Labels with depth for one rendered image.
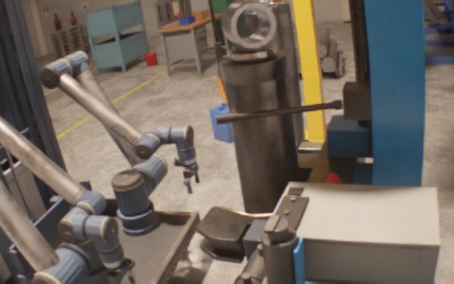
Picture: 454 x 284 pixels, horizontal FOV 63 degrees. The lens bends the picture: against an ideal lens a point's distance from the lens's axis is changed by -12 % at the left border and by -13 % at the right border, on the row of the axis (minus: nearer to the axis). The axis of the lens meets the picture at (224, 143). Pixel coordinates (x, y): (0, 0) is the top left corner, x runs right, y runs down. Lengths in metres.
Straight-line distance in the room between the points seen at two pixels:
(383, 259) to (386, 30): 0.59
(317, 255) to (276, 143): 0.50
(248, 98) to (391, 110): 0.43
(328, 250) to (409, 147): 0.46
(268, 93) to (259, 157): 0.21
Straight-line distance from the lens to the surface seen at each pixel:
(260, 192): 1.42
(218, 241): 1.29
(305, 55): 3.94
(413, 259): 0.94
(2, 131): 2.03
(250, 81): 1.26
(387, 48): 1.15
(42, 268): 1.98
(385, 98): 1.19
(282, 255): 0.86
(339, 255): 0.94
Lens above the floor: 1.75
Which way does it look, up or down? 23 degrees down
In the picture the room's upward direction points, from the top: 10 degrees counter-clockwise
